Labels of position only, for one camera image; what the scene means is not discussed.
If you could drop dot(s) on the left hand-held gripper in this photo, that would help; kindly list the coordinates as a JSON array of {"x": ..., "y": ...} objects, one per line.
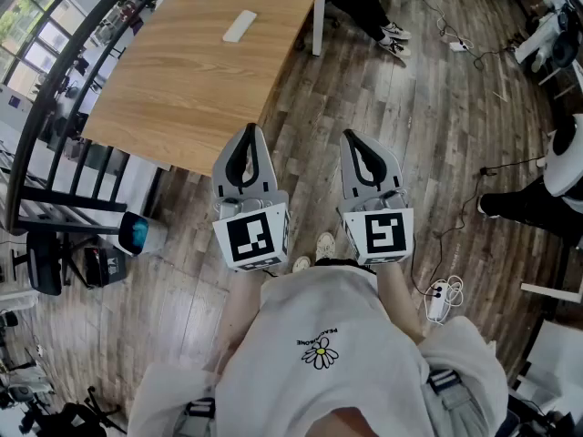
[{"x": 250, "y": 239}]

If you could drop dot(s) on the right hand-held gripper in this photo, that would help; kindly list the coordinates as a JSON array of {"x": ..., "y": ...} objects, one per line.
[{"x": 382, "y": 235}]

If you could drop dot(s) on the white rectangular block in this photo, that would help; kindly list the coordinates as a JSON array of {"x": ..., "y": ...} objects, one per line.
[{"x": 239, "y": 26}]

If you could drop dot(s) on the person's right forearm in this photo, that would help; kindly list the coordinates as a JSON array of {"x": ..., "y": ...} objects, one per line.
[{"x": 396, "y": 298}]

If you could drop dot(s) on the person's left forearm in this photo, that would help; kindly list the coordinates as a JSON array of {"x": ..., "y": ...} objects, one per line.
[{"x": 237, "y": 312}]

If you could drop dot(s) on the person's white shoe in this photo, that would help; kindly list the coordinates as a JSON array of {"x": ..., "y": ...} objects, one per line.
[
  {"x": 325, "y": 245},
  {"x": 301, "y": 263},
  {"x": 397, "y": 31},
  {"x": 395, "y": 49}
]

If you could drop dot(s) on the white device with blue screen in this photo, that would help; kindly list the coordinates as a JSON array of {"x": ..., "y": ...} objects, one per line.
[{"x": 136, "y": 234}]

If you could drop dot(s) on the long white power strip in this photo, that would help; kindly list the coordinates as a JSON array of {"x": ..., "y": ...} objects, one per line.
[{"x": 436, "y": 305}]

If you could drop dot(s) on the small white power strip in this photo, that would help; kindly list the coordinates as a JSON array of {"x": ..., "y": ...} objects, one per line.
[{"x": 457, "y": 46}]

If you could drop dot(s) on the black box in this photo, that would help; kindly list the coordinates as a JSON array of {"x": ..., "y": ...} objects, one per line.
[{"x": 105, "y": 266}]

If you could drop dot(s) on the white table leg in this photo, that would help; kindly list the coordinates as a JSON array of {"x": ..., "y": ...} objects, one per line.
[{"x": 319, "y": 21}]

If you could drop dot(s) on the person's white shirt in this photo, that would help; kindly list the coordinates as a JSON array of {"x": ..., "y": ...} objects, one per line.
[{"x": 341, "y": 380}]

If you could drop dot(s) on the black curved railing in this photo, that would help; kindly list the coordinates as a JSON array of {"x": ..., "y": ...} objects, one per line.
[{"x": 50, "y": 89}]

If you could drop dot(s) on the white board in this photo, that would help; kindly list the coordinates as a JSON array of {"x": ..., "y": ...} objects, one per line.
[{"x": 551, "y": 291}]

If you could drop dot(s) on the black office chair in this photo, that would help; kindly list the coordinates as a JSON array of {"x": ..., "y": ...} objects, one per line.
[{"x": 43, "y": 264}]

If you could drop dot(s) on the white robot with black parts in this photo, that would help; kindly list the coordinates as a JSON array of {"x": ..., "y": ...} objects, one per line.
[{"x": 551, "y": 30}]

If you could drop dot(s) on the large window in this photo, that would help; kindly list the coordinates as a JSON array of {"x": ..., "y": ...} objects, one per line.
[{"x": 32, "y": 30}]

